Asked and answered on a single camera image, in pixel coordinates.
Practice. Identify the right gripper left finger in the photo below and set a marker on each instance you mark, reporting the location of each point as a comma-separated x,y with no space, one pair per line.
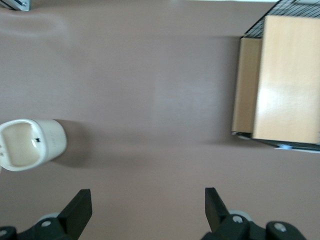
72,217

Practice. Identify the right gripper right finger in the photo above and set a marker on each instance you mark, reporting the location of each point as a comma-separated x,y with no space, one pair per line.
220,220

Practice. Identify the brown table mat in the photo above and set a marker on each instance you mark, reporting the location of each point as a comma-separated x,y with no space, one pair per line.
150,87

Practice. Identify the aluminium frame profile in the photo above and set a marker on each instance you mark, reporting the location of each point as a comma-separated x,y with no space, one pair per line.
15,3

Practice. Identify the small white trash can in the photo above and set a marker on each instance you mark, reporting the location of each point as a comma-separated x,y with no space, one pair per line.
50,140

